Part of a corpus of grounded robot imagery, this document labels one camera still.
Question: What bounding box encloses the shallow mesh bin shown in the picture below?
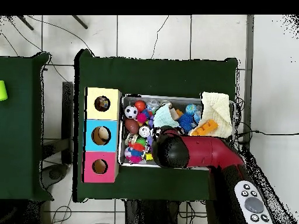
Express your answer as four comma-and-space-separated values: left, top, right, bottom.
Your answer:
117, 93, 235, 171

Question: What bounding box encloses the wooden box with three holes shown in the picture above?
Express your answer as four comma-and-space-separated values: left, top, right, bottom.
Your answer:
82, 87, 123, 184

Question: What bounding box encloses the mint green cloth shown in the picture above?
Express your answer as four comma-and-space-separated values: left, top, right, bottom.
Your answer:
152, 103, 181, 128

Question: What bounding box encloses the brown toy football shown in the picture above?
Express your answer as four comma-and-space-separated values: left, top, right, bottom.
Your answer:
124, 118, 140, 135

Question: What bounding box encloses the black and white soccer ball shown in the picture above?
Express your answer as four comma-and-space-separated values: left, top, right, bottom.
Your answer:
124, 105, 139, 120

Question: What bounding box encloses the blue spiky ball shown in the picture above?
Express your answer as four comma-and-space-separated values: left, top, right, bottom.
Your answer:
177, 113, 196, 133

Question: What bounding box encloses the dark green tablecloth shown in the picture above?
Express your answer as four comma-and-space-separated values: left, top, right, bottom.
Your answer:
0, 51, 54, 202
73, 48, 239, 203

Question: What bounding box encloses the orange toy brick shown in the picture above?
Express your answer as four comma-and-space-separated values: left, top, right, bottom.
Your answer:
192, 119, 219, 137

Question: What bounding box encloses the cream knitted cloth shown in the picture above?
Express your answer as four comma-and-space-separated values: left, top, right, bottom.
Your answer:
189, 91, 234, 138

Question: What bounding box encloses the black upright bar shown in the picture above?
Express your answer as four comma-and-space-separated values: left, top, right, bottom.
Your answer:
61, 81, 75, 165

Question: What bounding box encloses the black tripod leg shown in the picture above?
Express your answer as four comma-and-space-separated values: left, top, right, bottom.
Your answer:
71, 15, 89, 30
17, 15, 35, 31

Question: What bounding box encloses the thin black floor cable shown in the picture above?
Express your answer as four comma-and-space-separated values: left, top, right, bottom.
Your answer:
150, 15, 169, 60

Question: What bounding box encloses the thick black floor cable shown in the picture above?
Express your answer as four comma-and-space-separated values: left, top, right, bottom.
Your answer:
235, 129, 299, 145

